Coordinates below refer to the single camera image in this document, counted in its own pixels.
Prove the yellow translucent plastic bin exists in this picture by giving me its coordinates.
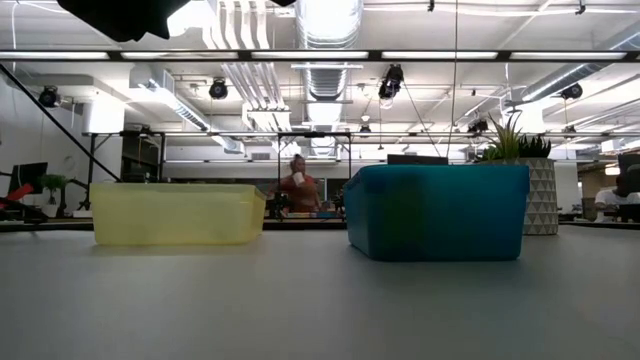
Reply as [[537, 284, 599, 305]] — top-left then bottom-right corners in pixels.
[[89, 182, 267, 247]]

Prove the teal plastic bin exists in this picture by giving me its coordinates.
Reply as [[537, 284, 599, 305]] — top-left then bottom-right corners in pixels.
[[343, 164, 532, 263]]

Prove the small green potted plant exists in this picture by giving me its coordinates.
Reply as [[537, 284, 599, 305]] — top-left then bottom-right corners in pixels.
[[39, 173, 70, 219]]

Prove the black computer monitor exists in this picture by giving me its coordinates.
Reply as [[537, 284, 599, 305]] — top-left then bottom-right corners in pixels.
[[387, 153, 450, 167], [8, 161, 50, 196]]

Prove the person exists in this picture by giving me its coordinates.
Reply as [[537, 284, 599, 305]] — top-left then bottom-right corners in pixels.
[[593, 172, 640, 224], [269, 153, 322, 214]]

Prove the succulent in white geometric pot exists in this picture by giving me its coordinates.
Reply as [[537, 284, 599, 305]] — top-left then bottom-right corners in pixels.
[[472, 112, 560, 237]]

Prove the silver round ceiling duct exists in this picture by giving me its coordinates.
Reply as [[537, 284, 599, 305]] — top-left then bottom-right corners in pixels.
[[293, 0, 365, 156]]

